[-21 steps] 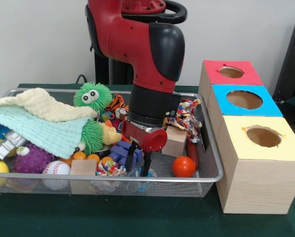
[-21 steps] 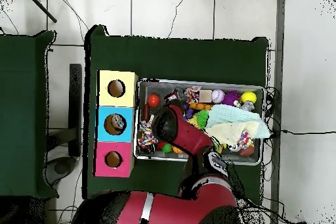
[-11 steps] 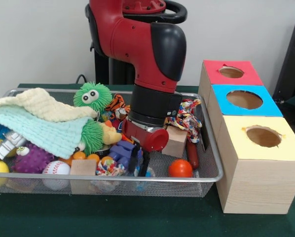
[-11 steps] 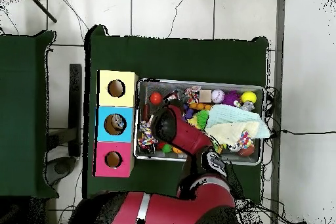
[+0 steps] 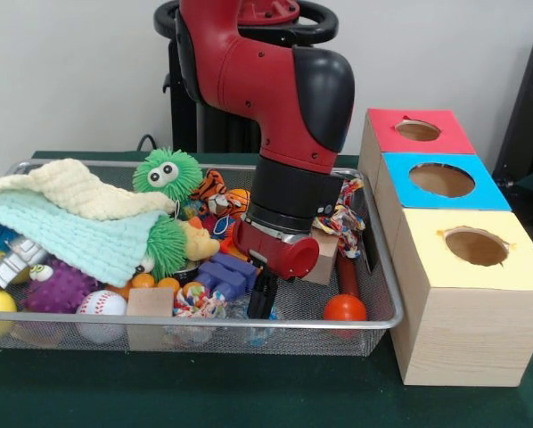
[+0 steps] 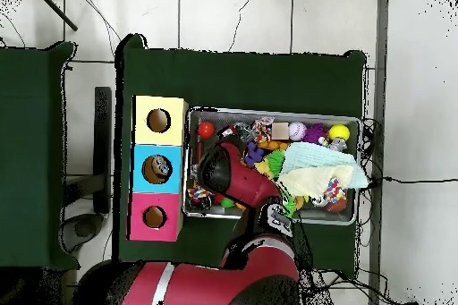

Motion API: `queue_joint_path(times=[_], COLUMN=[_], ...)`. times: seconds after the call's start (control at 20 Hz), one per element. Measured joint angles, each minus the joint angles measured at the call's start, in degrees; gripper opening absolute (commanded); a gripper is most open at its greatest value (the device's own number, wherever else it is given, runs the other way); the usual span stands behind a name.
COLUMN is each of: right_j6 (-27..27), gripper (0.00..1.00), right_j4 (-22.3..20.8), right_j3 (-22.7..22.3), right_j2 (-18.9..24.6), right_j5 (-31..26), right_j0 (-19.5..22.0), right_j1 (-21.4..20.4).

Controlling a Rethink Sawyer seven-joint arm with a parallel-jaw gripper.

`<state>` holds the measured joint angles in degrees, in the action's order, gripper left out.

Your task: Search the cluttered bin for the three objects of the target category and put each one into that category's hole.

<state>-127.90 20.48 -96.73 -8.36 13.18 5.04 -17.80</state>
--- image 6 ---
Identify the white baseball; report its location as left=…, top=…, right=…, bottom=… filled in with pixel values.
left=288, top=122, right=309, bottom=142

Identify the clear shallow mesh bin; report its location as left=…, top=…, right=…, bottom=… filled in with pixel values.
left=182, top=107, right=363, bottom=227

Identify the cream knitted cloth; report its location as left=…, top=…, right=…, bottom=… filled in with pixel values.
left=277, top=165, right=370, bottom=200

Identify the black panel stand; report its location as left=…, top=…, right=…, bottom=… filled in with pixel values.
left=92, top=86, right=115, bottom=215

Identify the purple plastic building block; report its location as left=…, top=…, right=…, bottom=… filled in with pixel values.
left=242, top=141, right=266, bottom=167

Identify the black rod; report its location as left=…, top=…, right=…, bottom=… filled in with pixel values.
left=31, top=0, right=80, bottom=33

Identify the dark green tablecloth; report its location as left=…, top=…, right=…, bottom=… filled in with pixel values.
left=114, top=32, right=368, bottom=281

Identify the yellow ball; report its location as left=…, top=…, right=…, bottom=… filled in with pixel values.
left=328, top=124, right=352, bottom=143

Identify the purple monster toy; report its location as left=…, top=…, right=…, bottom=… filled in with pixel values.
left=303, top=123, right=330, bottom=147

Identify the floral patterned fabric knot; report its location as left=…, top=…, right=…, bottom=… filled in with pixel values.
left=250, top=115, right=276, bottom=143

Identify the red maraca rattle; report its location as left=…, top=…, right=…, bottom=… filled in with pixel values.
left=192, top=120, right=216, bottom=166

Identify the dark green side cloth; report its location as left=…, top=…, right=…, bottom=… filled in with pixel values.
left=0, top=39, right=79, bottom=272

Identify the wooden box with three holes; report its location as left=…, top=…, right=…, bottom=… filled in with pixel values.
left=128, top=95, right=190, bottom=242

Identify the multicoloured patterned cloth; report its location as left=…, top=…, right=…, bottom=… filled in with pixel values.
left=323, top=178, right=348, bottom=206

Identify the grey round stand base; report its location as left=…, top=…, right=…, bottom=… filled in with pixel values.
left=63, top=211, right=106, bottom=250

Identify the mint knitted cloth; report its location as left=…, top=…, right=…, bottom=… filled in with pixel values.
left=281, top=141, right=359, bottom=176

